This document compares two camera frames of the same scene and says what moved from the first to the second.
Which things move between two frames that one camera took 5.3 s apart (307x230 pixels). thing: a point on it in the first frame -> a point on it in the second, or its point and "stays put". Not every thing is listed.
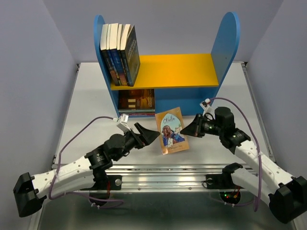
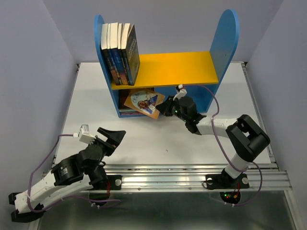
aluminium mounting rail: [153, 178] stays put
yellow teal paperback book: [136, 111] stays put
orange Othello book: [169, 123] -> [145, 101]
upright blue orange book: [122, 72] stays put
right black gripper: [194, 128] -> [165, 107]
